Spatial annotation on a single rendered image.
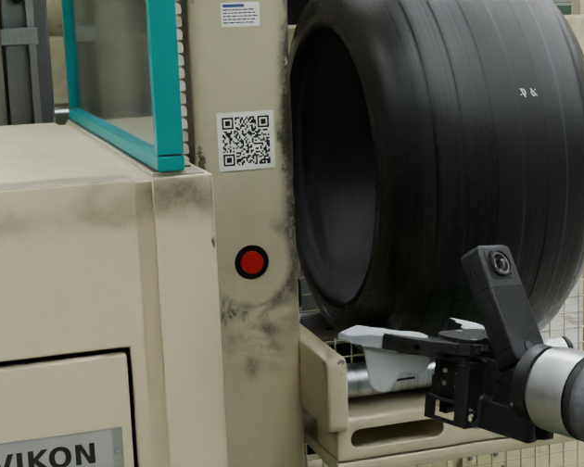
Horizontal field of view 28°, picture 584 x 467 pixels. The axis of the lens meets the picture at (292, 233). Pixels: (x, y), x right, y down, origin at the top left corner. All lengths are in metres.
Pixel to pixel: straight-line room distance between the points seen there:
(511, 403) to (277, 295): 0.55
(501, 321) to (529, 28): 0.54
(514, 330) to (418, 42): 0.48
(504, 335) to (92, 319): 0.40
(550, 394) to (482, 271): 0.13
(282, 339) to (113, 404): 0.74
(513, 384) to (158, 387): 0.34
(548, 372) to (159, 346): 0.35
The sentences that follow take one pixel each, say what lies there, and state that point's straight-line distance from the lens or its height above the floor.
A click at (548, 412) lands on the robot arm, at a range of 1.02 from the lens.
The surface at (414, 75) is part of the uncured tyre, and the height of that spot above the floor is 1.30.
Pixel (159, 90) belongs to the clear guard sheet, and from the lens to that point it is 0.81.
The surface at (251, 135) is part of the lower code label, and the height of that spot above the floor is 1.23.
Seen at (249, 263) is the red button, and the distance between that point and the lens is 1.52.
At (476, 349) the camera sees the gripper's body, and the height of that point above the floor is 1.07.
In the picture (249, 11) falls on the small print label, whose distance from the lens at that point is 1.50.
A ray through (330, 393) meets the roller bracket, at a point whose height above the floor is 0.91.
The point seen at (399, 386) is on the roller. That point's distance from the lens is 1.55.
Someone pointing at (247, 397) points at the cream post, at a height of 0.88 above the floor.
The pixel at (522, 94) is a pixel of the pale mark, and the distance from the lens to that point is 1.44.
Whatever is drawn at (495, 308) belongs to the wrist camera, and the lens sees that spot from 1.06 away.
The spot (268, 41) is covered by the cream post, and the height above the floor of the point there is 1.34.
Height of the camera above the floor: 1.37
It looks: 10 degrees down
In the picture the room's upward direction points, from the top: 2 degrees counter-clockwise
